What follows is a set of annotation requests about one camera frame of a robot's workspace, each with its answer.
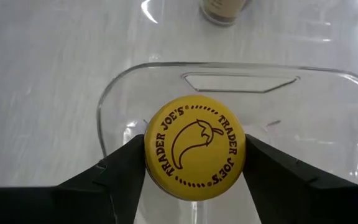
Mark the yellow lid spice jar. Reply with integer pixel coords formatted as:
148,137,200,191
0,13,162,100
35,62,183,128
144,95,247,202

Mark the clear plastic bin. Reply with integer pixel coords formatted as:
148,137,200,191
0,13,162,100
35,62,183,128
96,61,358,224

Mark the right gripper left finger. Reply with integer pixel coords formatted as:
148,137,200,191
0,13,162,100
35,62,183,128
0,134,147,224

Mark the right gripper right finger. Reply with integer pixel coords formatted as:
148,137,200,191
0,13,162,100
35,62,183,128
242,134,358,224

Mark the tan lid spice jar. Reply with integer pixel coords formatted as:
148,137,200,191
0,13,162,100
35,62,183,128
199,0,253,26

